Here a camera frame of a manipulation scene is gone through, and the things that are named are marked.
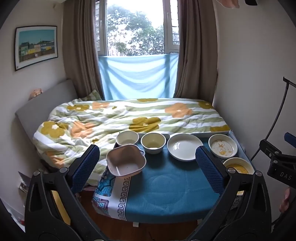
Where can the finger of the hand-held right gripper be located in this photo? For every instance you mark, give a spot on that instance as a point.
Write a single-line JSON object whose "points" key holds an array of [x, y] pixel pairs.
{"points": [[269, 148], [291, 138]]}

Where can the duck print plate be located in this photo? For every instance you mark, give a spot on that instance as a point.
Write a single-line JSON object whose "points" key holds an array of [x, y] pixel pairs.
{"points": [[222, 146]]}

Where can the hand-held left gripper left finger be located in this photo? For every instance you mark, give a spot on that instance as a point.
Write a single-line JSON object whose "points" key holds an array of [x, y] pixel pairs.
{"points": [[85, 166]]}

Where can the white round bowl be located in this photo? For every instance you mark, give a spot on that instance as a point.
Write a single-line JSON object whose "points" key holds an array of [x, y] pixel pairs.
{"points": [[127, 138]]}

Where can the cream round bowl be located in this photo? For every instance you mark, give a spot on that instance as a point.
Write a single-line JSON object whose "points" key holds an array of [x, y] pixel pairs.
{"points": [[153, 143]]}

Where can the pink hanging object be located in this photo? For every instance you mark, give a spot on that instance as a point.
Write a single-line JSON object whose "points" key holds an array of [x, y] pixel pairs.
{"points": [[229, 2]]}

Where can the green pillow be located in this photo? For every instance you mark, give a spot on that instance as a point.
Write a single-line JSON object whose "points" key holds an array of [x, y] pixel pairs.
{"points": [[92, 95]]}

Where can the blue patterned table cloth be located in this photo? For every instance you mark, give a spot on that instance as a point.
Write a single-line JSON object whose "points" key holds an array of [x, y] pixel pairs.
{"points": [[161, 187]]}

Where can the small plush toy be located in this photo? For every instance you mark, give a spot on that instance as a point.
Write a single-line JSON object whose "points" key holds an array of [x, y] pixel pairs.
{"points": [[35, 92]]}

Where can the window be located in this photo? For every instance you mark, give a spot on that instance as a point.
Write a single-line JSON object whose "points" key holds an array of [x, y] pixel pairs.
{"points": [[136, 27]]}

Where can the person's right hand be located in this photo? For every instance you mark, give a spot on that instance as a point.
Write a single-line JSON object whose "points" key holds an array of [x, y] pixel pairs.
{"points": [[285, 200]]}

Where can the framed wall picture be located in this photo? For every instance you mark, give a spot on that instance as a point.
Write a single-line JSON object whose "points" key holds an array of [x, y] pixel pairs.
{"points": [[35, 47]]}

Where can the pink square bowl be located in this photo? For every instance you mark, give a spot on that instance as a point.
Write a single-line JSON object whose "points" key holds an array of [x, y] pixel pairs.
{"points": [[126, 162]]}

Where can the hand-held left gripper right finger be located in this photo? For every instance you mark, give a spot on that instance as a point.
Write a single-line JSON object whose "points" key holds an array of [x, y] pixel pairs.
{"points": [[208, 169]]}

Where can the light blue window cloth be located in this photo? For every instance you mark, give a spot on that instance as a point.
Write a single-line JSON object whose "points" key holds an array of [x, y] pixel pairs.
{"points": [[138, 74]]}

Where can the grey headboard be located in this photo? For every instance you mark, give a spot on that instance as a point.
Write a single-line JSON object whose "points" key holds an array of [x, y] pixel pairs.
{"points": [[46, 99]]}

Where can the floral striped duvet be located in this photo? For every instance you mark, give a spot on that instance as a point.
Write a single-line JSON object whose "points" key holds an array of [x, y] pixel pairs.
{"points": [[115, 118]]}

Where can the yellow plate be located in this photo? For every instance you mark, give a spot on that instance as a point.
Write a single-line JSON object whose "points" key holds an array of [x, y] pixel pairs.
{"points": [[238, 166]]}

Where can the plain white plate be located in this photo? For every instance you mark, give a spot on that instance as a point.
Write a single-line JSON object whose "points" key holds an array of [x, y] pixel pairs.
{"points": [[184, 147]]}

